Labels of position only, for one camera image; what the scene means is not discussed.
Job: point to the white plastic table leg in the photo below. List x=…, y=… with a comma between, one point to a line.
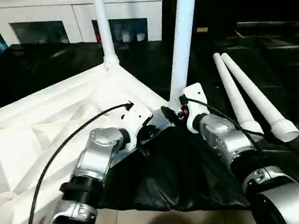
x=235, y=95
x=258, y=97
x=181, y=27
x=104, y=25

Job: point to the white plastic table top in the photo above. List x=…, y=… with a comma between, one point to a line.
x=41, y=129

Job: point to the small tan label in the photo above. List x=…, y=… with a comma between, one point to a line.
x=202, y=29

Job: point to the black work mat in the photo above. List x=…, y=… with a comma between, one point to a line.
x=273, y=69

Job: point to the dark low shelf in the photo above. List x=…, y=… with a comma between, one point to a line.
x=277, y=23

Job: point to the white glass-door cabinet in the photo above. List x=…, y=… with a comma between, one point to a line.
x=52, y=19

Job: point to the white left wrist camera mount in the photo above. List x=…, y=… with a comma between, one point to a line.
x=136, y=117

